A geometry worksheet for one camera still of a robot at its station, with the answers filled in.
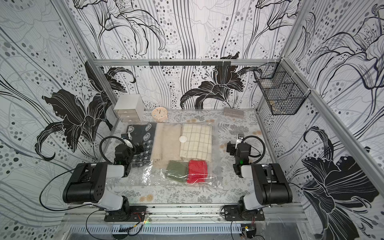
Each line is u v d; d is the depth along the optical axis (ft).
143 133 3.25
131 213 2.36
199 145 3.05
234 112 3.72
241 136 2.58
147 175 2.70
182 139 3.16
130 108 3.35
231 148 2.75
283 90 2.89
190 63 3.00
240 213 2.16
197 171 2.71
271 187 1.45
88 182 1.51
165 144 3.07
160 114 3.76
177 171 2.70
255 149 2.34
